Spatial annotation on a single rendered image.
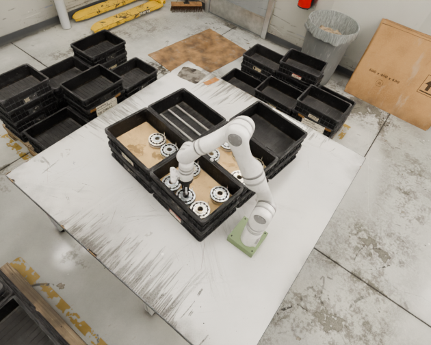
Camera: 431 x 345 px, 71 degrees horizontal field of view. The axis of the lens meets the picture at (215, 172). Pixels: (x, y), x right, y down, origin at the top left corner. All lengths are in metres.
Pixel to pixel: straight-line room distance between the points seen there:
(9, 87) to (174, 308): 2.23
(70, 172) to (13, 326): 0.83
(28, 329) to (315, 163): 1.88
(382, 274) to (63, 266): 2.36
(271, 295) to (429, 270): 1.71
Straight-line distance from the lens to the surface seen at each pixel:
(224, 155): 1.80
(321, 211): 1.90
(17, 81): 3.07
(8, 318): 2.04
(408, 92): 4.08
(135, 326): 2.24
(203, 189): 1.63
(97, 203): 1.79
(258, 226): 1.40
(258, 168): 1.18
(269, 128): 2.03
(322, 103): 2.97
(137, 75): 3.11
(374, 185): 3.23
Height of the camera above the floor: 2.19
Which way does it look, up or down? 52 degrees down
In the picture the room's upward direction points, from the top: 10 degrees clockwise
